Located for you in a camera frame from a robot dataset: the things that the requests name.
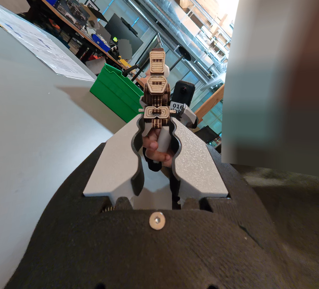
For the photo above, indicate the printed paper sheet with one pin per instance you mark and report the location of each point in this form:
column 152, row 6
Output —
column 44, row 45

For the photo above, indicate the wooden puzzle model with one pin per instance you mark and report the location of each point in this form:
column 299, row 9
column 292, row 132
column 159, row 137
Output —
column 157, row 90

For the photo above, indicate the white plush toy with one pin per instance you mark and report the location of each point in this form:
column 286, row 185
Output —
column 166, row 71

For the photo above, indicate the person's right hand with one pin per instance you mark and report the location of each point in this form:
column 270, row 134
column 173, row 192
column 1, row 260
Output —
column 152, row 144

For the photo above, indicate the dark printed box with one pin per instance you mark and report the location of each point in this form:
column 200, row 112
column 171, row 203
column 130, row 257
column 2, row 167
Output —
column 73, row 11

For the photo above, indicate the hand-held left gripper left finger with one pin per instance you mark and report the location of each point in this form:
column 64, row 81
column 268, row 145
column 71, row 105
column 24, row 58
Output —
column 112, row 169

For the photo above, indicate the long wooden table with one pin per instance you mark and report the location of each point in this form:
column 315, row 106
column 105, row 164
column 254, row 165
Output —
column 72, row 24

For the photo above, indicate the dark computer monitor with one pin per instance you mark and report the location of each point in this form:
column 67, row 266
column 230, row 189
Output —
column 124, row 35

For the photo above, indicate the open cardboard box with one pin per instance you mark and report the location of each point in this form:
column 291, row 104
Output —
column 96, row 14

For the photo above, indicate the green plastic bin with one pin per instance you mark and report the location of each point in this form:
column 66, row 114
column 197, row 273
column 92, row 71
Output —
column 114, row 95

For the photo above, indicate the metal ventilation duct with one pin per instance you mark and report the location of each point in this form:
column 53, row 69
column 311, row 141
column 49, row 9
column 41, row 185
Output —
column 159, row 15

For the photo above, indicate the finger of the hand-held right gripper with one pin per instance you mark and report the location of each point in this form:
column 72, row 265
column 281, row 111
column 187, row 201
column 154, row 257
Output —
column 147, row 129
column 190, row 117

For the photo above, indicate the grey desk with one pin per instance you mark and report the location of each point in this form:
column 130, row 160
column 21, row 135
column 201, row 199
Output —
column 37, row 132

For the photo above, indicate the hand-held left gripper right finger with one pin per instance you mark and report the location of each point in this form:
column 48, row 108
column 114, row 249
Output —
column 199, row 167

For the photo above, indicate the black round lamp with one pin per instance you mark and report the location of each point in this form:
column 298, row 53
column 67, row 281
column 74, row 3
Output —
column 184, row 53

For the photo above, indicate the small blue bin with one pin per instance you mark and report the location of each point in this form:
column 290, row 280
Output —
column 101, row 42

